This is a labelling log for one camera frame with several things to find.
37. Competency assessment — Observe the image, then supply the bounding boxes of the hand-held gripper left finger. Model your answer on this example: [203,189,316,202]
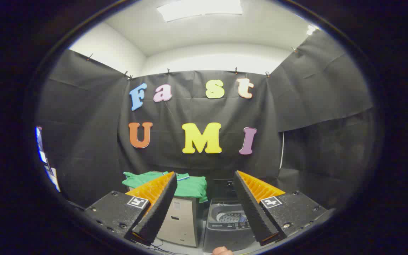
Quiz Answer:
[84,172,178,245]

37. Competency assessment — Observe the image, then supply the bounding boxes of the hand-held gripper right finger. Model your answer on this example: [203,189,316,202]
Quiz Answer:
[233,170,335,246]

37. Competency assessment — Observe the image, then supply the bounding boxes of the grey washing machine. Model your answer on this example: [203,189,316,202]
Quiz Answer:
[202,179,261,253]

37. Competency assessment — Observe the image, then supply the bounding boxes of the green polo shirt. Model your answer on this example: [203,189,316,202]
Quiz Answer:
[122,171,208,203]

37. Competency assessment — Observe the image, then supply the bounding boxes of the grey cabinet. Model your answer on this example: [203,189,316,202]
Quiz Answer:
[156,196,200,248]

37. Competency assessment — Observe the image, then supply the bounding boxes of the black backdrop cloth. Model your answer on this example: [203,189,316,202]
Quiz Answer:
[36,30,374,209]

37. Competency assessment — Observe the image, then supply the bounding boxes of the large ceiling light panel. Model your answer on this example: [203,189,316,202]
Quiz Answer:
[157,0,243,22]

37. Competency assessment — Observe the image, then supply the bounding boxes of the black cable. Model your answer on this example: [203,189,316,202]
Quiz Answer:
[133,239,190,255]

